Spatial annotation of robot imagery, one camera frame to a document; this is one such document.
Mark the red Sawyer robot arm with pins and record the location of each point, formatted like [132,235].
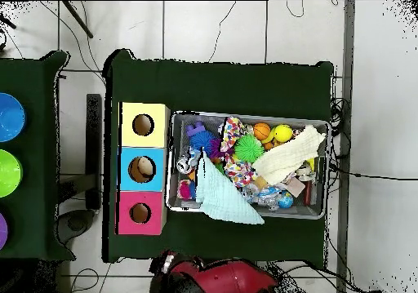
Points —
[228,280]

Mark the wooden box with three holes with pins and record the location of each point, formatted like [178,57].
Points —
[160,169]

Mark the shallow clear mesh bin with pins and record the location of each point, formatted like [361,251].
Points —
[313,208]

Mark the purple spiky ball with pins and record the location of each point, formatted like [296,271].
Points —
[215,149]

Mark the blue spiky ball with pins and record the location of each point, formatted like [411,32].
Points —
[202,141]

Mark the colourful patterned cloth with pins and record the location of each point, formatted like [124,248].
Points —
[232,133]

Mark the green spiky ball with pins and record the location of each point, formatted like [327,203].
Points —
[249,148]

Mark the mint green cloth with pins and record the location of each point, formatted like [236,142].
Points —
[219,198]

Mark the orange toy basketball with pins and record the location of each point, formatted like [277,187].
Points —
[262,131]

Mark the yellow smiley ball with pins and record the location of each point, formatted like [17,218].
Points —
[283,134]

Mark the pale yellow cloth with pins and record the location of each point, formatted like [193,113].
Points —
[287,156]

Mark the side table with green cloth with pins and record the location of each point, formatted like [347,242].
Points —
[42,175]

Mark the green bowl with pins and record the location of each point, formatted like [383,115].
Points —
[8,173]

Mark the blue bowl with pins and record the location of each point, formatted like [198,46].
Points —
[10,117]

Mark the purple bowl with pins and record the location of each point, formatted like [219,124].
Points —
[2,231]

